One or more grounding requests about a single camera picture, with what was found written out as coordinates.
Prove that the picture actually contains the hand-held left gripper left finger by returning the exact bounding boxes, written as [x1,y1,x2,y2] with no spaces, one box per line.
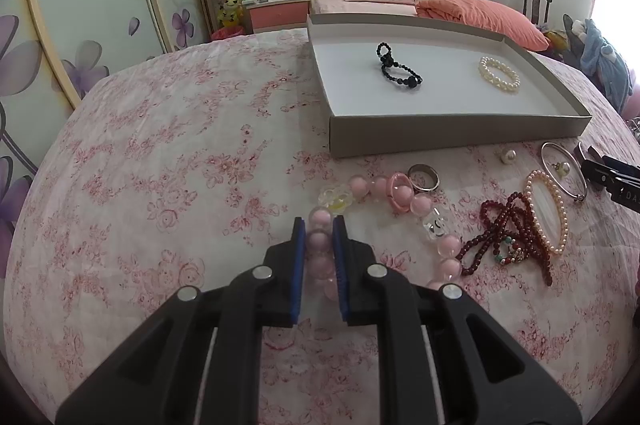
[55,217,307,425]

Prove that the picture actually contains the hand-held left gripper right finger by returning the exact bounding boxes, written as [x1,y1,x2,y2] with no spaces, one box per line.
[331,215,583,425]

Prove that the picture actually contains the large pink bead bracelet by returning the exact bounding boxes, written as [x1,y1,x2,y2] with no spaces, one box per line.
[307,175,463,301]

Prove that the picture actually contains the flower print sliding wardrobe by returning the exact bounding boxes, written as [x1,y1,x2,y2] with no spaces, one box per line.
[0,0,213,256]

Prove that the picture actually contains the yellow plush toy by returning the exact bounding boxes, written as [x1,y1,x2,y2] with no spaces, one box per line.
[542,27,571,53]

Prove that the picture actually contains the white pearl bracelet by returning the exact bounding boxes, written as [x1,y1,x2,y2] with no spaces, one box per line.
[478,56,521,94]

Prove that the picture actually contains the black bead bracelet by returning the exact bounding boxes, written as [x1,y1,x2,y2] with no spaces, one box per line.
[376,43,424,90]

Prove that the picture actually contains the wide silver ring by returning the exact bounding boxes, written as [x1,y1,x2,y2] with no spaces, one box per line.
[407,164,441,192]

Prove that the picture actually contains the grey office chair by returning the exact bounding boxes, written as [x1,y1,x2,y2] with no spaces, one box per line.
[561,14,583,56]

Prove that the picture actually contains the dark wooden chair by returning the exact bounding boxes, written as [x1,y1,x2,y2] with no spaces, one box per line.
[522,0,553,26]

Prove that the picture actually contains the coral folded duvet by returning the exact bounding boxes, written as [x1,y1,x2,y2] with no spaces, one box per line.
[416,0,553,52]

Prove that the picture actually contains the pink plastic ring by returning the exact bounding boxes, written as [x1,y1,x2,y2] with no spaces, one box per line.
[389,172,416,212]

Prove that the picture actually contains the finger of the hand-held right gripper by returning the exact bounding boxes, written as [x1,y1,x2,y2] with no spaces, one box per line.
[580,145,640,193]

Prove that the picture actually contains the pink and white nightstand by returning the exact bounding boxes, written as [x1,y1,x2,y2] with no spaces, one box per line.
[242,0,311,36]

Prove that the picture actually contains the thin silver bangle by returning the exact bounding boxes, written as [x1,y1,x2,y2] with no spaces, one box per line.
[541,142,588,204]

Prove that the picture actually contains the dark red bead necklace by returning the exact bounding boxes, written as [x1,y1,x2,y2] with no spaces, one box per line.
[457,192,553,287]

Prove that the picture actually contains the pink pearl bracelet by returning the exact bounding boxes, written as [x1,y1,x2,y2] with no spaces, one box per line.
[524,170,570,255]

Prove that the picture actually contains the blue plush robe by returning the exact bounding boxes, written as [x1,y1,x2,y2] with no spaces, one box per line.
[580,19,635,116]

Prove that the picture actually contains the grey cardboard tray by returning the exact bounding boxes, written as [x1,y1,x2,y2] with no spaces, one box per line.
[306,15,593,159]

